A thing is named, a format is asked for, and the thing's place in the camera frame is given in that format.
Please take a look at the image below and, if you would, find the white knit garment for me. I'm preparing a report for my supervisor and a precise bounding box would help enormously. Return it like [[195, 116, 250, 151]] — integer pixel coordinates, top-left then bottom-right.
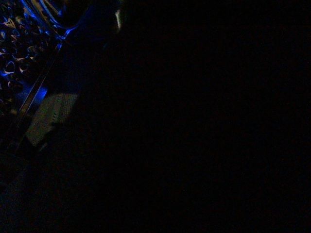
[[26, 93, 78, 147]]

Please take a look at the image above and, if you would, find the stainless steel washer drum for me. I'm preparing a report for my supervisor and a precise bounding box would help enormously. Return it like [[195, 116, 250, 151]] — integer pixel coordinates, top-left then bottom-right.
[[0, 0, 122, 156]]

